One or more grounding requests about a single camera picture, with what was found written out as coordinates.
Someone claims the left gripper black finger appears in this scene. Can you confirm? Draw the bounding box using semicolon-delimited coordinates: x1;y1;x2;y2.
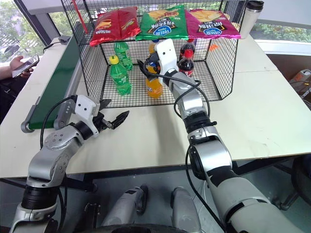
99;99;112;113
109;111;130;130

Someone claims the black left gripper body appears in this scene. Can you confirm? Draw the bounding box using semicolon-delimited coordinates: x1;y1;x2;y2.
93;111;115;133

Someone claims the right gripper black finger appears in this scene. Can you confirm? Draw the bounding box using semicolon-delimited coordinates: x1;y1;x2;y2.
137;59;156;81

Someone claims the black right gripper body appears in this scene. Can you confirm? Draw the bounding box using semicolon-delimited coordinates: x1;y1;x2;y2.
146;53;161;73

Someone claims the orange soda bottle blue label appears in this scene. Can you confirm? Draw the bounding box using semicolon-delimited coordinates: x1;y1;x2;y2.
145;62;164;100

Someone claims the green conveyor belt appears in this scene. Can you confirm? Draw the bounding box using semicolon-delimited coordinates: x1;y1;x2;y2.
20;36;82;133

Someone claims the person's bare hand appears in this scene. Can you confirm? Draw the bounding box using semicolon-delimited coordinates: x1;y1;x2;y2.
9;55;35;79

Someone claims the green soda bottle yellow cap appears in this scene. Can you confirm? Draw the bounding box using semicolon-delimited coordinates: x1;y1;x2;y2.
108;55;132;96

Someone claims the cola bottle red cap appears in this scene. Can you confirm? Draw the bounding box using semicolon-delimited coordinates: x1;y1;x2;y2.
177;50;196;79
179;38;196;61

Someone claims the green chip bag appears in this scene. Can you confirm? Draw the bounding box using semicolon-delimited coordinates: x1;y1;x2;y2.
135;5;189;41

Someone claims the red chip bag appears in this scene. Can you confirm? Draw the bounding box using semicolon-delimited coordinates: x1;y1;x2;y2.
89;6;142;47

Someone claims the magenta chip bag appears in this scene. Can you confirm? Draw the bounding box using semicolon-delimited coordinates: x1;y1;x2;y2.
185;9;242;40

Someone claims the small grey power box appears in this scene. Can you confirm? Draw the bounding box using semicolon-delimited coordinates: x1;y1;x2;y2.
57;35;72;45

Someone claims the red pole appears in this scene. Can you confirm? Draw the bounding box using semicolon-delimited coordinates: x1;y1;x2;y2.
70;0;89;33

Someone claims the silver left robot leg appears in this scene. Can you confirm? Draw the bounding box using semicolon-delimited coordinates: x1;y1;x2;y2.
100;185;149;228

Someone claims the silver robot leg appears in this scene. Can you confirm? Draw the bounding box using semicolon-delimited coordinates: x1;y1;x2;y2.
100;185;149;228
170;186;203;233

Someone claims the smartphone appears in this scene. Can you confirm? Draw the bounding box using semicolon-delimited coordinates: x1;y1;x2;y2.
12;54;40;79

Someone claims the black block under table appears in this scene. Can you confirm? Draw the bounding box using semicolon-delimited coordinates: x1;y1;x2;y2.
83;202;102;232

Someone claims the person in dark clothes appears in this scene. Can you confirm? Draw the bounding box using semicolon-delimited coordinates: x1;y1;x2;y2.
0;65;26;125

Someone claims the steel travel mug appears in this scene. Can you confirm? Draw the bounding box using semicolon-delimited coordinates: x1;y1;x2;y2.
239;0;265;40

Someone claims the silver right robot leg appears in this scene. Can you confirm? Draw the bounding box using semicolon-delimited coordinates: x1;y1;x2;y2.
170;186;203;233

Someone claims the cardboard box with items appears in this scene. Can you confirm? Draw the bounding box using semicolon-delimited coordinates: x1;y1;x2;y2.
287;68;311;104

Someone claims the black wheel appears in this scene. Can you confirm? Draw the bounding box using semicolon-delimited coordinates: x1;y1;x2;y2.
290;153;311;207

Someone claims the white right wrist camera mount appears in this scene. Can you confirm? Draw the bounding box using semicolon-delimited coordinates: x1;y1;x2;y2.
155;38;180;79

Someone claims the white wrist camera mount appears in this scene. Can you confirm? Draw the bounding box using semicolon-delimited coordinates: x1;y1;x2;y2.
74;95;101;137
155;38;180;79

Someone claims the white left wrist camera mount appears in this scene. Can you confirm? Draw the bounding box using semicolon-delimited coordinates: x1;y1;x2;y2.
74;95;101;137

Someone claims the black wire mesh rack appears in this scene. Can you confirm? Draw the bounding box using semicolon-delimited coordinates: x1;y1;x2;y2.
59;0;247;109

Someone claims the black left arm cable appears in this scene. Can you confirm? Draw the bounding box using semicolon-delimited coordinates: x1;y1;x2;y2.
39;96;78;229

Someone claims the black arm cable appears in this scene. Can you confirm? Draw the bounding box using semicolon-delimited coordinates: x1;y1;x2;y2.
39;96;78;229
143;57;227;229

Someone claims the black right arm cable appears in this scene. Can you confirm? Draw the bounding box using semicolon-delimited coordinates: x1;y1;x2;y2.
143;57;227;229

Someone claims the thin black power cable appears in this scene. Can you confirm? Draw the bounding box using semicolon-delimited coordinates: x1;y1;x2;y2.
43;40;60;54

